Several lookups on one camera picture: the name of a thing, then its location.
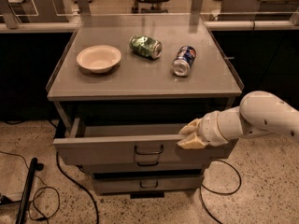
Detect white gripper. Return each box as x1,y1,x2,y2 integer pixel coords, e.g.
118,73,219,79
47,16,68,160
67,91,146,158
178,111,228,149

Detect grey top drawer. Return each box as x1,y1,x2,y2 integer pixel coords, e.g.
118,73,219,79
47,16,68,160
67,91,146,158
53,120,236,167

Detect grey drawer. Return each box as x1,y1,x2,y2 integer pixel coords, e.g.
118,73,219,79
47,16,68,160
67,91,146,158
53,120,236,167
82,162,210,174
92,175,203,195

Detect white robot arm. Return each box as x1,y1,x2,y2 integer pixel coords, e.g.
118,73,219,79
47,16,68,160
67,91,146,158
178,91,299,149

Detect grey drawer cabinet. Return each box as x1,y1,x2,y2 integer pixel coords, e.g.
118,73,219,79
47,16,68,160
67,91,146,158
45,13,245,200

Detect grey bottom drawer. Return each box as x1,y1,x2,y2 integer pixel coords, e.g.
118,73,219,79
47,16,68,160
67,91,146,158
92,175,203,195

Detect grey middle drawer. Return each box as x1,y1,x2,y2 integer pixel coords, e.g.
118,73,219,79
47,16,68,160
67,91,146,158
82,162,210,174

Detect blue pepsi can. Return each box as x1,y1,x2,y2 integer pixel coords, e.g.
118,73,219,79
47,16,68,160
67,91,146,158
172,46,196,77

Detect green soda can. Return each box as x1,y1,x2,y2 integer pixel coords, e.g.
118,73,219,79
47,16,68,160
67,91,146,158
129,35,162,60

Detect black pole on floor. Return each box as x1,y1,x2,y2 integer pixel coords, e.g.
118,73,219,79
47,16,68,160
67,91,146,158
15,158,43,224

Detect black floor cable right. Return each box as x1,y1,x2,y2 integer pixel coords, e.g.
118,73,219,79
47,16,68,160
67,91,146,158
199,158,243,224

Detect black floor cable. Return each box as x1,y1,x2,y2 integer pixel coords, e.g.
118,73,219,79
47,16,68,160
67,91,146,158
46,119,101,224
199,158,243,224

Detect black floor cable left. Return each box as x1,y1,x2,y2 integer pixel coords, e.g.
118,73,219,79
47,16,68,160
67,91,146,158
46,119,101,224

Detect thin black looped cable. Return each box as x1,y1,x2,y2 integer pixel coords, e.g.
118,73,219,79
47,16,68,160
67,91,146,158
0,149,62,222

